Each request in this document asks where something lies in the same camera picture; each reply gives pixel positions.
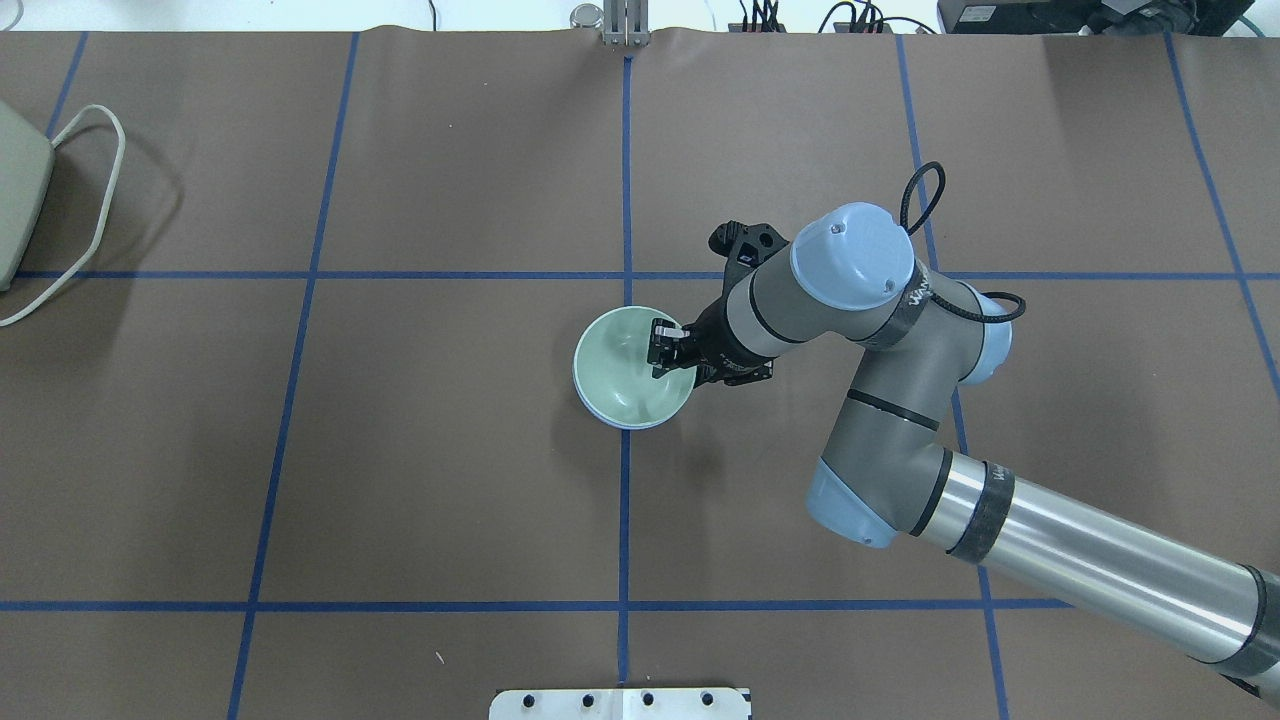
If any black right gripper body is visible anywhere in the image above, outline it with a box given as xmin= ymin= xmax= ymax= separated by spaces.
xmin=684 ymin=297 xmax=773 ymax=387

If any green bowl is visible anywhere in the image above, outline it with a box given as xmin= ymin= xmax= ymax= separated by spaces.
xmin=572 ymin=306 xmax=696 ymax=391

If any blue bowl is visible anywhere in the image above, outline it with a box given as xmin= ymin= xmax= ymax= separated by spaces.
xmin=575 ymin=386 xmax=692 ymax=430

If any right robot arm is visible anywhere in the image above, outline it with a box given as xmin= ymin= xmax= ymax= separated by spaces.
xmin=648 ymin=202 xmax=1277 ymax=706

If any small metal cup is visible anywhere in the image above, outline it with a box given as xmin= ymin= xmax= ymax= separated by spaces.
xmin=570 ymin=3 xmax=605 ymax=29

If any black monitor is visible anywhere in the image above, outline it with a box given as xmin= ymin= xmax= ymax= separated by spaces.
xmin=936 ymin=1 xmax=1254 ymax=37

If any cream chrome toaster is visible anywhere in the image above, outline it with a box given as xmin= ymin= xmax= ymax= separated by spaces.
xmin=1 ymin=102 xmax=55 ymax=292

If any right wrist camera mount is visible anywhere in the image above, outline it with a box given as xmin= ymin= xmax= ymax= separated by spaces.
xmin=707 ymin=222 xmax=790 ymax=296

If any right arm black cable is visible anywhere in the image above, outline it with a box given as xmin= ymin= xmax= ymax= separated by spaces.
xmin=900 ymin=161 xmax=1028 ymax=325

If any aluminium frame post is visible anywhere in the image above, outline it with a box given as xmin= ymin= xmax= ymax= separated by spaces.
xmin=600 ymin=0 xmax=652 ymax=47

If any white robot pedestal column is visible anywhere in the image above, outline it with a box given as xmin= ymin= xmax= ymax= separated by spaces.
xmin=488 ymin=687 xmax=754 ymax=719

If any white toaster power cord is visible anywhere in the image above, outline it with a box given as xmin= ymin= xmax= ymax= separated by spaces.
xmin=0 ymin=104 xmax=127 ymax=328

